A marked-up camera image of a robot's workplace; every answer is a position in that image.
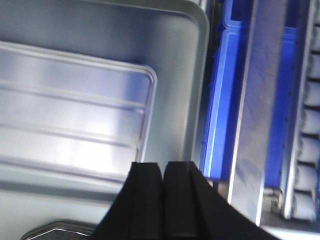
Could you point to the blue bin beside tray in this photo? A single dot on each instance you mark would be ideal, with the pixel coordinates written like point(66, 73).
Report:
point(225, 91)

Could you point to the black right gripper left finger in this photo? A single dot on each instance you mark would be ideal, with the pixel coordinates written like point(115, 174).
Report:
point(137, 211)

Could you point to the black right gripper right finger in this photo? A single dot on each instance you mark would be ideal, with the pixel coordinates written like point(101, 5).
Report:
point(194, 210)

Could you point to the right shelf roller track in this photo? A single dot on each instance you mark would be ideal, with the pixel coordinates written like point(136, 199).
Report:
point(301, 198)

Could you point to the right steel divider rail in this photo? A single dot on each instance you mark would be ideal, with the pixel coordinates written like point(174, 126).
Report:
point(263, 51)

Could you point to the large silver tray underneath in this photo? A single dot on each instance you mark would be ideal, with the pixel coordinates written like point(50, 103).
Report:
point(169, 36)

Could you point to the silver metal tray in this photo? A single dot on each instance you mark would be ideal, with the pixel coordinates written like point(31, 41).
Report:
point(71, 113)

